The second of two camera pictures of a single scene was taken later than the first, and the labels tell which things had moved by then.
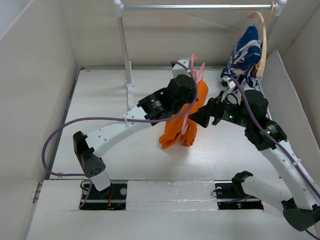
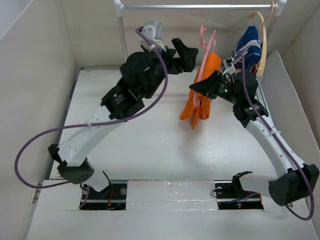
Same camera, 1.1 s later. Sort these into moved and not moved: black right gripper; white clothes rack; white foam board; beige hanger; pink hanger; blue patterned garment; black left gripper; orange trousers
Moved: pink hanger; black right gripper; orange trousers; black left gripper
Not moved: beige hanger; blue patterned garment; white foam board; white clothes rack
